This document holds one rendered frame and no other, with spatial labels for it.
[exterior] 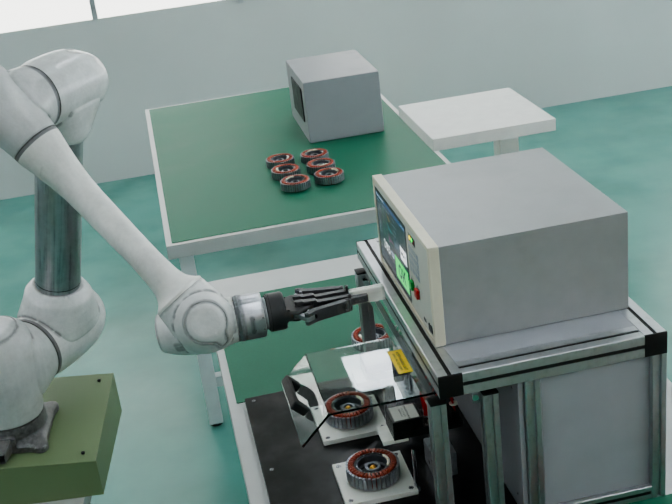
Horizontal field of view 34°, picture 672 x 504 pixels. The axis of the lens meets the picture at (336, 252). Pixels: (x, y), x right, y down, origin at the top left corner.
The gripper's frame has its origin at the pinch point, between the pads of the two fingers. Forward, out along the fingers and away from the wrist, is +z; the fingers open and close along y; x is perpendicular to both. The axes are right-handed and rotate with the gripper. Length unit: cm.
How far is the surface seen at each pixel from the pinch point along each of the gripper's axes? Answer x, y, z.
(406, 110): 2, -111, 38
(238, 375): -43, -56, -25
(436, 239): 13.6, 10.7, 12.2
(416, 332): -6.6, 7.2, 7.6
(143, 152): -104, -468, -46
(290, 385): -11.8, 8.8, -18.3
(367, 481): -37.1, 8.8, -5.7
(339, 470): -39.9, -1.1, -9.8
